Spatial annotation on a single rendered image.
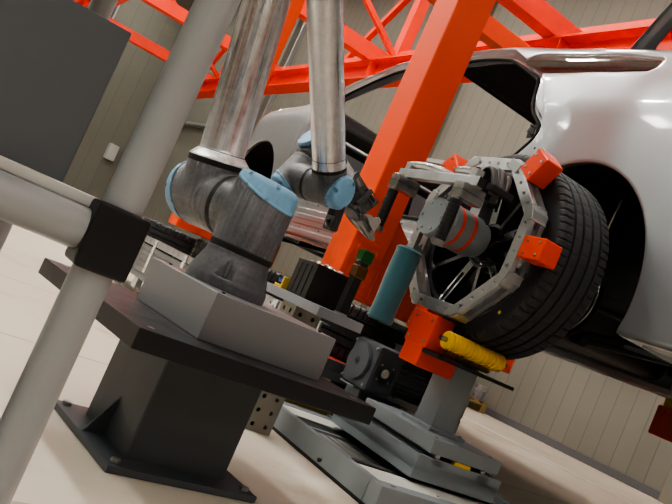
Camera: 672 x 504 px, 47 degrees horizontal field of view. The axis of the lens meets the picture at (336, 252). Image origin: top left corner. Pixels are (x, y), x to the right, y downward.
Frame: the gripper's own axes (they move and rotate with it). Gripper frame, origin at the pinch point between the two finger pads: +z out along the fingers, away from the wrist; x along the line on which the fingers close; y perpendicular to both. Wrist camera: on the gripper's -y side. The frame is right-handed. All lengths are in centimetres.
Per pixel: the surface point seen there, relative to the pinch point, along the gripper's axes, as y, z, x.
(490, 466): -15, 80, -19
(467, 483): -25, 78, -19
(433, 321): 2.5, 37.6, -1.3
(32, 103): -69, -105, -130
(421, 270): 19.1, 37.5, 22.0
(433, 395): -10, 62, 2
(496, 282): 18.1, 29.1, -20.3
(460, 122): 520, 402, 709
